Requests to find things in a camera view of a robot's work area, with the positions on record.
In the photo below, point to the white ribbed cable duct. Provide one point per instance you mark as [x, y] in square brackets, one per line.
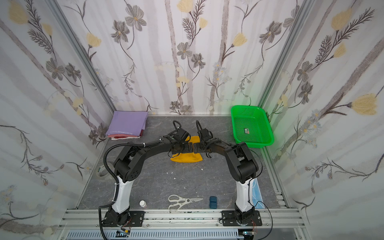
[178, 234]

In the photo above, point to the white handled scissors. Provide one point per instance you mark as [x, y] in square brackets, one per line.
[178, 202]

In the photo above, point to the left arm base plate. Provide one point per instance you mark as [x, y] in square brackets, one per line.
[132, 218]

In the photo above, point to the small blue block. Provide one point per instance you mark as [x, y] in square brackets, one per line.
[213, 202]

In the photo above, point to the folded red t shirt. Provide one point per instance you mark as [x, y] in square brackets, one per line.
[115, 137]

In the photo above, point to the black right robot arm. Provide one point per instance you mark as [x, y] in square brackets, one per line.
[243, 168]

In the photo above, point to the blue face mask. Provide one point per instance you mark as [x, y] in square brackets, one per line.
[255, 195]

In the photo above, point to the green plastic basket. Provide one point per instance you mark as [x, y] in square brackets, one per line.
[255, 119]

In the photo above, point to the yellow t shirt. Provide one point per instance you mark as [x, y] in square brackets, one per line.
[189, 157]

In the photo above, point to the small white bottle cap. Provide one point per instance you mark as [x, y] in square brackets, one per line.
[143, 204]

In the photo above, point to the folded purple t shirt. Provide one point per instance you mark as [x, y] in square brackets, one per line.
[128, 123]

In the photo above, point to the aluminium front rail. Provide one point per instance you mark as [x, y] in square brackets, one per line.
[277, 223]

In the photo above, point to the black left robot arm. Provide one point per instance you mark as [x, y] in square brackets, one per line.
[128, 166]

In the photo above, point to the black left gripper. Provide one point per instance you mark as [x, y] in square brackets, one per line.
[186, 147]

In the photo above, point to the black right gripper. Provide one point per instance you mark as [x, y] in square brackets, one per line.
[199, 147]

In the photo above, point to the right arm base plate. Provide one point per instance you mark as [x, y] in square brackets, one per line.
[235, 219]

